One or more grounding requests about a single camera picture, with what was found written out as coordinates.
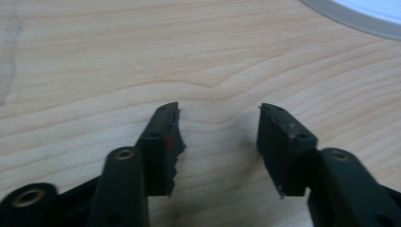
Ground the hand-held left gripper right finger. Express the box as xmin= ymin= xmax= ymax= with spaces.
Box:
xmin=255 ymin=102 xmax=401 ymax=227

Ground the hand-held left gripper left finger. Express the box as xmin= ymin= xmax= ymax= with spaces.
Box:
xmin=87 ymin=101 xmax=187 ymax=227

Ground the white round plate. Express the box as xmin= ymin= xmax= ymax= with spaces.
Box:
xmin=299 ymin=0 xmax=401 ymax=42

